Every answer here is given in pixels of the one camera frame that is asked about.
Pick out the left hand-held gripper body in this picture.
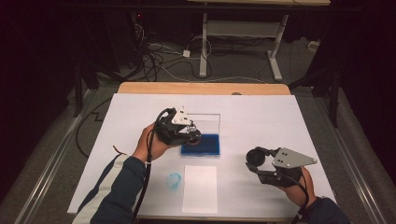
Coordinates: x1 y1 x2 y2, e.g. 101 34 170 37
154 105 197 147

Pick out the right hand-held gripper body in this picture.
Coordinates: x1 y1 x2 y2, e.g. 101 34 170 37
257 147 318 189

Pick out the blue ink pad case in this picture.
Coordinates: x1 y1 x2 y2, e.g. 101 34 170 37
179 113 222 158

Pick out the person's left hand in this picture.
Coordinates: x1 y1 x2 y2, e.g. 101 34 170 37
132 122 176 163

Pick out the person's right hand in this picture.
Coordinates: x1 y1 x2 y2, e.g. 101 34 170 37
277 167 318 208

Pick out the large white table cover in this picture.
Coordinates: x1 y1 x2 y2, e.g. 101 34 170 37
67 92 338 219

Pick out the clear blue stamp cap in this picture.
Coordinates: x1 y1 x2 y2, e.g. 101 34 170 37
164 172 182 191

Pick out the wooden table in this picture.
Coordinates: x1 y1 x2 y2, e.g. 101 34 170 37
106 81 307 223

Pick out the small white paper sheet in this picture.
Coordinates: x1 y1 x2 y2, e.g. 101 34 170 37
181 164 219 215

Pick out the black metal stand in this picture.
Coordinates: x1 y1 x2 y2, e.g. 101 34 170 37
73 62 101 119
288 66 343 129

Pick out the right hand-held gripper cable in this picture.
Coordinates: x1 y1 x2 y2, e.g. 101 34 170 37
281 173 311 220

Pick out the hand-held gripper cable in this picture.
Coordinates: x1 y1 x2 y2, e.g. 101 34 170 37
132 106 177 224
281 173 311 220

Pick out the left hand-held gripper cable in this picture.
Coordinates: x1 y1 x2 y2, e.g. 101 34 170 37
132 106 177 224

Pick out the white floor cable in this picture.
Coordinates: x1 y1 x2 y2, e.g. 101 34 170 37
160 64 269 85

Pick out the metal floor rail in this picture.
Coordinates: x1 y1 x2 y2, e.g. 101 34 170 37
314 96 388 224
13 90 96 224

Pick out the bundle of floor cables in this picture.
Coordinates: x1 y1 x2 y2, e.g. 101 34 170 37
134 21 216 83

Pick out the black floor cable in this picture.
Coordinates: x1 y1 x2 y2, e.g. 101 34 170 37
75 97 112 159

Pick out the white metal desk frame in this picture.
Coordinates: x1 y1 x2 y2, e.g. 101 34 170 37
186 0 332 82

